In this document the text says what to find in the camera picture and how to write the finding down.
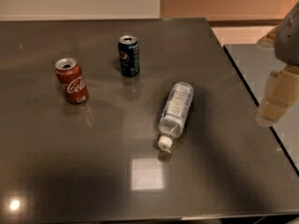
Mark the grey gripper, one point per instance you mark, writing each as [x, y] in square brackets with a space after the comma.
[289, 42]

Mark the blue pepsi can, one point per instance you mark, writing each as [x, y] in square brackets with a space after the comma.
[129, 55]

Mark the red coke can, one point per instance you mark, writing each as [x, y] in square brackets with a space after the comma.
[71, 79]

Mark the grey side table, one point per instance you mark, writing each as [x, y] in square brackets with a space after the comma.
[257, 66]

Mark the clear plastic water bottle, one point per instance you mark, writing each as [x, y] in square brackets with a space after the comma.
[174, 115]

